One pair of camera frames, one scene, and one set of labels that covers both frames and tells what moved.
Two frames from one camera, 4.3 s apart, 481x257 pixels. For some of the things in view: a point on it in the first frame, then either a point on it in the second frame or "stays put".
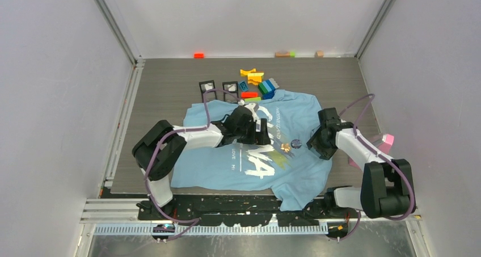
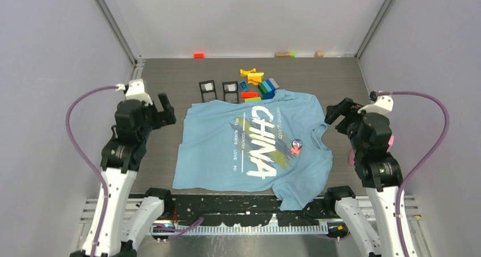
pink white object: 383,142 stays put
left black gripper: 261,138 to 167,117
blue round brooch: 296,143 stays put
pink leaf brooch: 286,147 to 295,150
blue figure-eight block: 243,86 stays put
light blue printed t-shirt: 288,168 stays put
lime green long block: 258,99 stays put
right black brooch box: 232,87 stays put
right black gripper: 326,153 to 345,106
